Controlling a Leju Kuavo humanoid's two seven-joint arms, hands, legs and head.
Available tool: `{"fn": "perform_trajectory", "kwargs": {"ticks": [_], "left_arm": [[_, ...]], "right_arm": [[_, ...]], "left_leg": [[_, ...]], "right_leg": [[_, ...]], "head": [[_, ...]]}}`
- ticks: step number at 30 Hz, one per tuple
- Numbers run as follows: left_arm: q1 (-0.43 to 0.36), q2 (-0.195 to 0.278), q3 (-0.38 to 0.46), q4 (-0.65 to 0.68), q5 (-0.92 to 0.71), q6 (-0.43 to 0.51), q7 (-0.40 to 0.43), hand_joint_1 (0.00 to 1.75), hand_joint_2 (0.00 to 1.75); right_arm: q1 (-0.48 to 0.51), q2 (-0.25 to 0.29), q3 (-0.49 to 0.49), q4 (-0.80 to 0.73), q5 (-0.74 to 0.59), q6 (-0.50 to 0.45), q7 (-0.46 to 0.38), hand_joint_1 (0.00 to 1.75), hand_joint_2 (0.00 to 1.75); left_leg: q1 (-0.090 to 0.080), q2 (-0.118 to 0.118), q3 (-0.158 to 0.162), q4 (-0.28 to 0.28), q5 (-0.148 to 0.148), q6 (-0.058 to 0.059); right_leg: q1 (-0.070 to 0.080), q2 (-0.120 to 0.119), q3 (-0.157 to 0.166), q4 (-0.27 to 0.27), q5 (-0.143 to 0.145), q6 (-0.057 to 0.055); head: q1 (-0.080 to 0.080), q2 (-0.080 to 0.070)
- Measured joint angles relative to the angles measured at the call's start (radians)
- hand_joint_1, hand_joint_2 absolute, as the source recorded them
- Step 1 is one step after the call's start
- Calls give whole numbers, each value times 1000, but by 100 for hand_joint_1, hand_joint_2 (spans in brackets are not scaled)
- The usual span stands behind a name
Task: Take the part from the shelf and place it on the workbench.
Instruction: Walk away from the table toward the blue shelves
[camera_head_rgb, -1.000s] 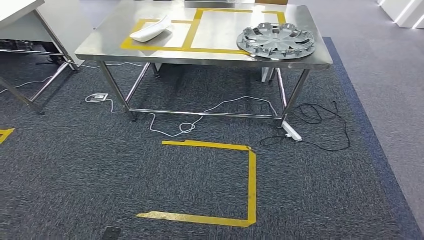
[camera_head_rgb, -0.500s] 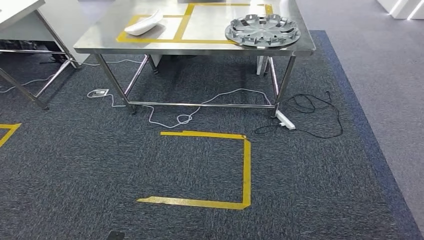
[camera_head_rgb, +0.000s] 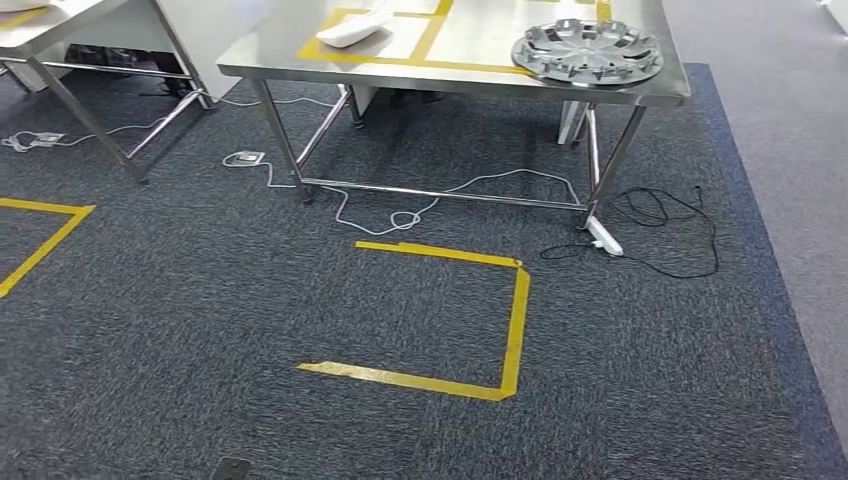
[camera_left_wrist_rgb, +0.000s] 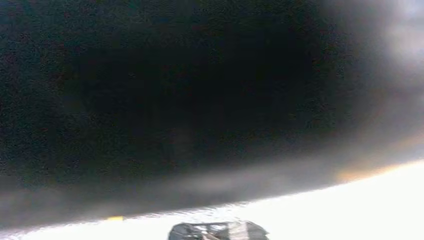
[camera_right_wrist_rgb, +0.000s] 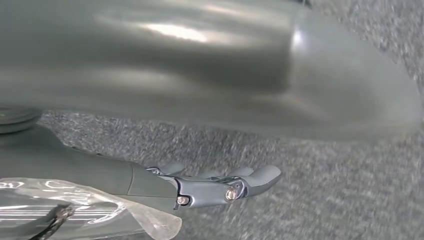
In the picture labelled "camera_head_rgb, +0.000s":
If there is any yellow tape on workbench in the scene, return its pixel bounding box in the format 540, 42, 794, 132
296, 0, 614, 76

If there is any stainless steel workbench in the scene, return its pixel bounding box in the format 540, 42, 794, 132
217, 0, 692, 231

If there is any yellow floor tape marking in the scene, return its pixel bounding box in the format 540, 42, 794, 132
295, 239, 532, 403
0, 197, 98, 300

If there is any white power strip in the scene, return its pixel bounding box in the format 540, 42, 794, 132
584, 214, 625, 258

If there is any grey plastic wheel hubcap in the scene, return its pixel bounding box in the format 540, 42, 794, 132
510, 18, 664, 88

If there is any white desk side panel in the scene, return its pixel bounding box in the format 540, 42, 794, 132
153, 0, 283, 111

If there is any stainless steel table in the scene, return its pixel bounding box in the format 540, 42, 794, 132
0, 0, 217, 185

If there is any yellow tape on table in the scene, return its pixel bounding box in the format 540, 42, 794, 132
0, 6, 53, 32

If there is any white floor cable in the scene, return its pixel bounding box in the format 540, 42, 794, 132
0, 95, 340, 155
222, 150, 584, 237

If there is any black floor cable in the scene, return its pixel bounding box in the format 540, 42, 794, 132
539, 185, 721, 280

